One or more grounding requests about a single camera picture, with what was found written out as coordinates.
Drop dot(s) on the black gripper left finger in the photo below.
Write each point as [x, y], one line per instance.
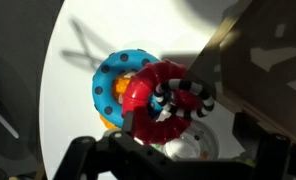
[98, 156]

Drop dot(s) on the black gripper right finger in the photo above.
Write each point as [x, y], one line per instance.
[273, 156]

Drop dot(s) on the wooden tray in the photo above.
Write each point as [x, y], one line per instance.
[271, 76]

